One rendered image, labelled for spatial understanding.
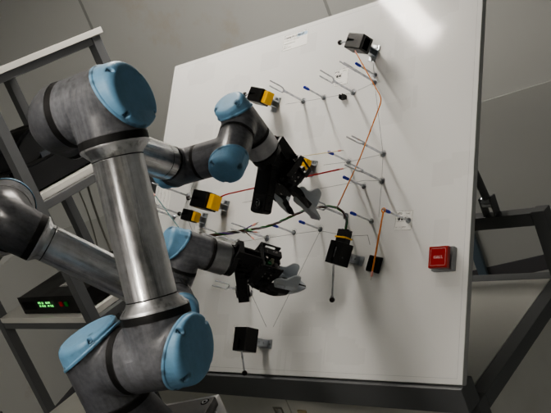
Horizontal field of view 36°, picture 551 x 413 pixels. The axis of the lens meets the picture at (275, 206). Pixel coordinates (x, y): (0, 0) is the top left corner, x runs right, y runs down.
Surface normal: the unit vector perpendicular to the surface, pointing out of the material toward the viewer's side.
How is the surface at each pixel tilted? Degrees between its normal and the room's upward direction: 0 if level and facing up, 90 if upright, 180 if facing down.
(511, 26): 90
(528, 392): 90
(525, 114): 90
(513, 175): 90
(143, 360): 72
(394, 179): 49
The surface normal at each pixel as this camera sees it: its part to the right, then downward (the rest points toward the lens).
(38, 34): -0.27, 0.37
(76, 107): -0.47, 0.17
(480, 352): -0.37, -0.89
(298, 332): -0.68, -0.26
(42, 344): 0.89, -0.25
